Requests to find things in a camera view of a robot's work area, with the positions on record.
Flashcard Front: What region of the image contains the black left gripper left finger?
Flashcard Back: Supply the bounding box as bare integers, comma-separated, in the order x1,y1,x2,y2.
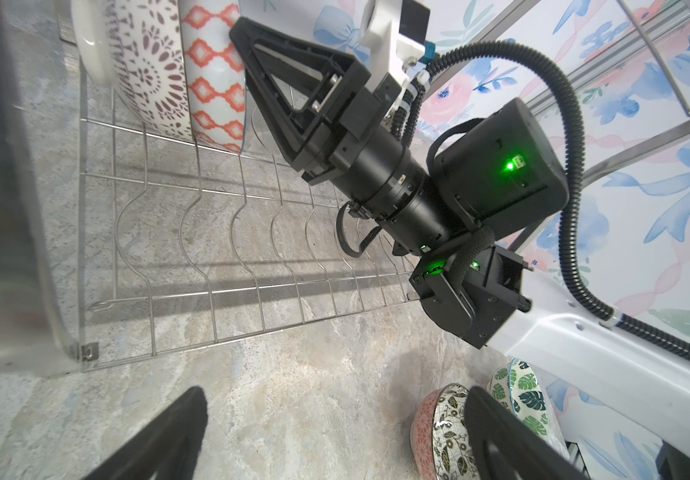
87,386,208,479

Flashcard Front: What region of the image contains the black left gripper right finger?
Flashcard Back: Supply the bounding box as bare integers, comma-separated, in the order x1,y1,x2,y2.
464,386,584,480

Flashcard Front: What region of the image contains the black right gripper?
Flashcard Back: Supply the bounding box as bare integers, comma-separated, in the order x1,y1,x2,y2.
229,17,405,186

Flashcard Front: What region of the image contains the red diamond pattern bowl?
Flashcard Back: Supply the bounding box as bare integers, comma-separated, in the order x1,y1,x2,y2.
178,0,246,153

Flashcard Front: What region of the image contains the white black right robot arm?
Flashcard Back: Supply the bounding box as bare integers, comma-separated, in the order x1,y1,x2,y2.
229,17,690,479

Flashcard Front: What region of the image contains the stainless steel dish rack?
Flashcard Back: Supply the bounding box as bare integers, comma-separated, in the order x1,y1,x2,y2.
0,0,690,377

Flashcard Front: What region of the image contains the green monstera leaf bowl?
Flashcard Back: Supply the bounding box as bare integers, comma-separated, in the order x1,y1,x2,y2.
487,359,570,460

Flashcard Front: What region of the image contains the black leaf pattern pink bowl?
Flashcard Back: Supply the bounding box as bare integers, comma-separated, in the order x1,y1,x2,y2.
410,383,480,479

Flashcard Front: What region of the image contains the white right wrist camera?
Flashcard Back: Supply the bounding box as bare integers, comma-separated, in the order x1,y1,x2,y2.
359,0,430,92

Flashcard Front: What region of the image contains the black corrugated cable conduit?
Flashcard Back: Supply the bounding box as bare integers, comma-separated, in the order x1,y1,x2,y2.
389,38,690,380

